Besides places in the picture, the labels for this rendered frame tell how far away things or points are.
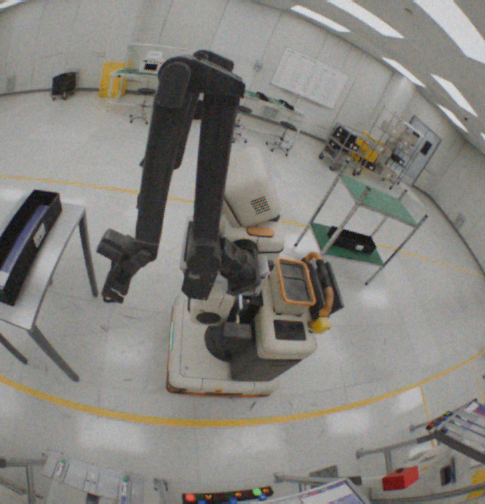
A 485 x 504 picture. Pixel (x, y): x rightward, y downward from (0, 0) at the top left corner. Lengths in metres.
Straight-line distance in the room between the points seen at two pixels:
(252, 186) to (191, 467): 1.53
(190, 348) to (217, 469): 0.81
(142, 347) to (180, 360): 0.39
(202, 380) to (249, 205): 1.04
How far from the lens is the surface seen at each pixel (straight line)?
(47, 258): 1.18
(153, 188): 0.48
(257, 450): 1.78
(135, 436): 1.66
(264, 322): 1.07
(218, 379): 1.47
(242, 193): 0.63
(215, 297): 0.95
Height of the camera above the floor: 1.66
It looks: 43 degrees down
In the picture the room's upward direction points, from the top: 26 degrees clockwise
